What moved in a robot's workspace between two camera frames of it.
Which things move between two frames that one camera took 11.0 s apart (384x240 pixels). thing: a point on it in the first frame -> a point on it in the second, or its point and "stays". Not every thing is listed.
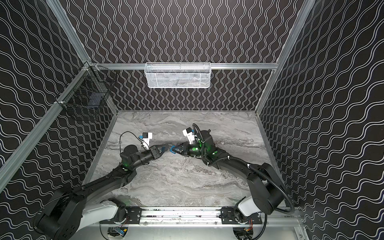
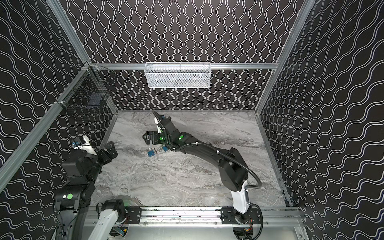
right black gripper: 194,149 -> 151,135
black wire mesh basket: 88,89 stays
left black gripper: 156,150 -> 105,151
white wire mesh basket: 177,75 stays
